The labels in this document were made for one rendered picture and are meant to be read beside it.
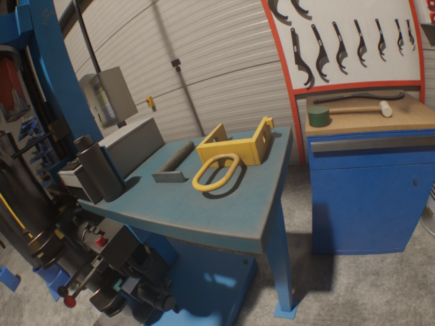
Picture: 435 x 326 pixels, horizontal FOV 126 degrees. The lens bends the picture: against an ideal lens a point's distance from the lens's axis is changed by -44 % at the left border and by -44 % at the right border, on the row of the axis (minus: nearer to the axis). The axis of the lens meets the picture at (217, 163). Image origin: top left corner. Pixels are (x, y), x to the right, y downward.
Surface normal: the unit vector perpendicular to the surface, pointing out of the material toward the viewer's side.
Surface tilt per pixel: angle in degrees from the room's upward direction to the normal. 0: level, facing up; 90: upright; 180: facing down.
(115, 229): 0
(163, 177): 90
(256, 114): 90
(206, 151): 90
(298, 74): 90
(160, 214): 0
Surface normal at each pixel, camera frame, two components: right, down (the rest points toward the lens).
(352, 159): -0.40, 0.55
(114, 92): 0.86, -0.05
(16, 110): 0.50, 0.26
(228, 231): -0.32, -0.83
